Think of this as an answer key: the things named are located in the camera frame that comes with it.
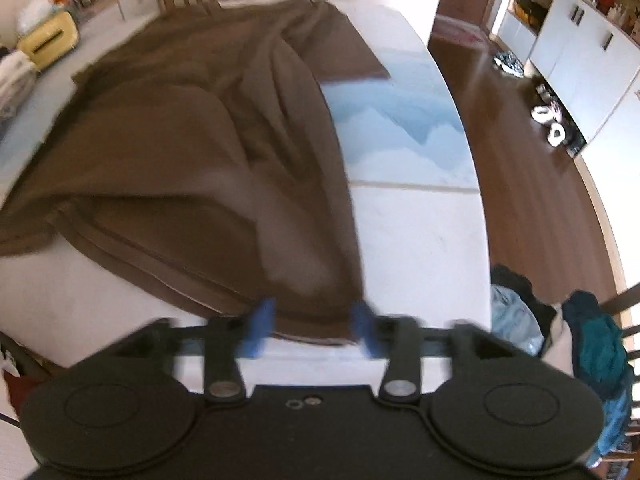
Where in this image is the teal garment on chair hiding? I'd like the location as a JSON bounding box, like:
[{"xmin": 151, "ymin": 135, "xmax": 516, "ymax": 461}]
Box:
[{"xmin": 562, "ymin": 290, "xmax": 634, "ymax": 468}]

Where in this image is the white cabinet row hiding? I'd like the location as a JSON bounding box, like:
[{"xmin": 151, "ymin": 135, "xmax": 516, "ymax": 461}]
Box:
[{"xmin": 498, "ymin": 0, "xmax": 639, "ymax": 143}]

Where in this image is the wooden chair with clothes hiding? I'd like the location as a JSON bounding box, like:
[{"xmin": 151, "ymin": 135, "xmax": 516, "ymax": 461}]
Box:
[{"xmin": 594, "ymin": 282, "xmax": 640, "ymax": 480}]

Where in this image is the blue sneakers pair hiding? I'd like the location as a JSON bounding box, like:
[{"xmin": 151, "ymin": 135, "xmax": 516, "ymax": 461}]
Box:
[{"xmin": 494, "ymin": 51, "xmax": 524, "ymax": 78}]

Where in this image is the light blue garment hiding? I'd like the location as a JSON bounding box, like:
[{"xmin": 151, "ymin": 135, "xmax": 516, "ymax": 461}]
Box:
[{"xmin": 490, "ymin": 285, "xmax": 544, "ymax": 356}]

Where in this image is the brown t-shirt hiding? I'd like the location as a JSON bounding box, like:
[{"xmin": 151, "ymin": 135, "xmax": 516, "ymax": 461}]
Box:
[{"xmin": 1, "ymin": 0, "xmax": 388, "ymax": 341}]

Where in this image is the white slippers pair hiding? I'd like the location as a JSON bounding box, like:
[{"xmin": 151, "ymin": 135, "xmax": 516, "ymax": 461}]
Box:
[{"xmin": 530, "ymin": 101, "xmax": 566, "ymax": 148}]

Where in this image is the red door mat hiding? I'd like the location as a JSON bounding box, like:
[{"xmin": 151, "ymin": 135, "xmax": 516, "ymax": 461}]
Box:
[{"xmin": 432, "ymin": 14, "xmax": 489, "ymax": 50}]

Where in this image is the yellow tissue box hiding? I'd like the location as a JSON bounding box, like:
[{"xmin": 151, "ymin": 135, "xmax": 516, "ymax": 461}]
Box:
[{"xmin": 16, "ymin": 11, "xmax": 80, "ymax": 72}]

